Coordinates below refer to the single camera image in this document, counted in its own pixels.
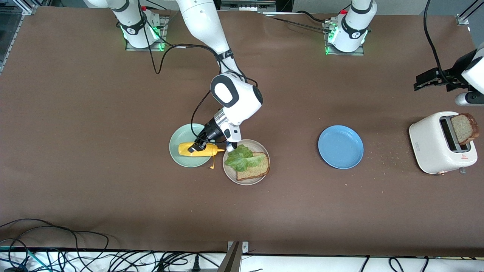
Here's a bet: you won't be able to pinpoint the green lettuce leaf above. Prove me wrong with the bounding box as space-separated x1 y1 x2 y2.
225 145 265 172

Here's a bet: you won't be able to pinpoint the black and metal equipment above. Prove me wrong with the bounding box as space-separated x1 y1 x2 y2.
210 0 293 12

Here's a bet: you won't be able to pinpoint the aluminium frame rail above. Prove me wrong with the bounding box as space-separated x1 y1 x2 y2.
0 0 38 74

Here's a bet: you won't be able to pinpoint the yellow squeeze bottle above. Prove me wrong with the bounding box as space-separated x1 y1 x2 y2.
178 142 225 169

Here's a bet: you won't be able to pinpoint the white toaster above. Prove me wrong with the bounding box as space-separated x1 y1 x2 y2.
409 111 478 176

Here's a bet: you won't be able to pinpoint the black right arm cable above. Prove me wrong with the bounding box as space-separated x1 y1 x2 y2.
137 0 259 144

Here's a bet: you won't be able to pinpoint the blue plate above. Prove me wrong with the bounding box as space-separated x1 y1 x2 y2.
318 125 364 169

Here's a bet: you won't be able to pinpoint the thin black cables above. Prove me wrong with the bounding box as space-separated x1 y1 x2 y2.
357 256 430 272

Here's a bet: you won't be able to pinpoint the brown table cover sheet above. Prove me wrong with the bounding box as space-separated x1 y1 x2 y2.
0 7 484 257

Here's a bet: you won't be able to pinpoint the brown bread slice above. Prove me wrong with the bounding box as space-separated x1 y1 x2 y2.
236 152 270 181
451 113 480 146

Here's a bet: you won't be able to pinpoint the aluminium profile bar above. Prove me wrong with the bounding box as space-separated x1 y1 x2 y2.
456 0 484 26

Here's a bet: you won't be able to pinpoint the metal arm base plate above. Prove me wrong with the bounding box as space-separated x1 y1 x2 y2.
126 15 167 51
323 19 365 56

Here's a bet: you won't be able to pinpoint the black cable on table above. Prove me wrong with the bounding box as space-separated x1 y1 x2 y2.
261 11 343 32

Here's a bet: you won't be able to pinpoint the beige plate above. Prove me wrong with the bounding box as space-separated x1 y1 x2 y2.
223 139 270 185

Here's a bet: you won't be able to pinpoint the mint green plate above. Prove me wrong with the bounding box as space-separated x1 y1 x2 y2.
169 124 216 168

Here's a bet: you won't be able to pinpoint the tangle of black cables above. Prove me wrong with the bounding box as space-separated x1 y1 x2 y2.
0 218 227 272

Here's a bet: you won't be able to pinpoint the grey metal mount post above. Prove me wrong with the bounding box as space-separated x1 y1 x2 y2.
217 241 249 272

